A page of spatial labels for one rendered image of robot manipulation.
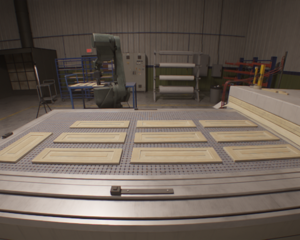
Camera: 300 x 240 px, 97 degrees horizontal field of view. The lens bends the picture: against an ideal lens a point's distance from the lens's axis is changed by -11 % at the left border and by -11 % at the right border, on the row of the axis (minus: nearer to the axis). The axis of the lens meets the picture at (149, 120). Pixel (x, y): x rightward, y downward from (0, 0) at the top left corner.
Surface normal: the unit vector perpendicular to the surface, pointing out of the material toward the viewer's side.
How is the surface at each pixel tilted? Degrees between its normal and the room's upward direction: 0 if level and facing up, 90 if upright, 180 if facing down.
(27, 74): 90
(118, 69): 75
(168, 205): 0
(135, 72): 90
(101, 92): 90
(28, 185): 0
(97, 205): 0
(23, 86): 90
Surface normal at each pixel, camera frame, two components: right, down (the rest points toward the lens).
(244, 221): 0.01, 0.36
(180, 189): 0.00, -0.93
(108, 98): 0.48, 0.31
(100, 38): 0.44, -0.10
